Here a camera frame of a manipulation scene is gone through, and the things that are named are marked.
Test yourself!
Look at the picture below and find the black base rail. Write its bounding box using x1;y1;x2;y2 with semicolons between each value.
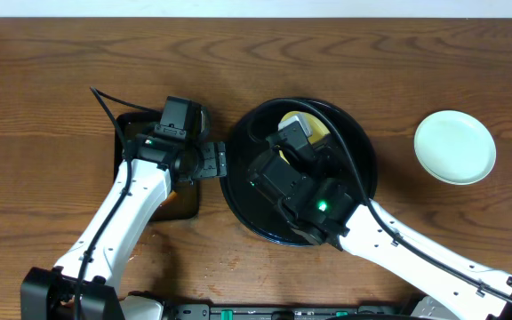
161;304;412;320

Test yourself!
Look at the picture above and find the right black cable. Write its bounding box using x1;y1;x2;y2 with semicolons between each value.
246;97;512;319

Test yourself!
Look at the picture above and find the black cable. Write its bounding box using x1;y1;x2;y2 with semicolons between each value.
72;86;162;320
246;97;512;319

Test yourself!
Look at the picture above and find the round black tray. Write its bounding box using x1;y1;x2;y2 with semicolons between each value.
220;98;378;247

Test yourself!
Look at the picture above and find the light blue plate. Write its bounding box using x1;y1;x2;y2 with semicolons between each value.
413;110;497;185

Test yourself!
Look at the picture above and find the left black cable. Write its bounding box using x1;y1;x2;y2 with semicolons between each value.
72;86;162;320

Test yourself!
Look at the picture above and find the yellow plate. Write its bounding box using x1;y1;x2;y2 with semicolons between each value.
276;112;330;164

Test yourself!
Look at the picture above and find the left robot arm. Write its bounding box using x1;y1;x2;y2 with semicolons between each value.
20;97;227;319

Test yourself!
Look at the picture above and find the black rectangular water tray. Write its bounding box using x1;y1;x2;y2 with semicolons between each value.
116;112;200;223

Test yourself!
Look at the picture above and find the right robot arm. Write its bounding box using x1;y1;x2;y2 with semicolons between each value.
247;115;512;319

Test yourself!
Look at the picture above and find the green orange sponge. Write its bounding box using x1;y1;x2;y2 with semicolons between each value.
162;191;177;205

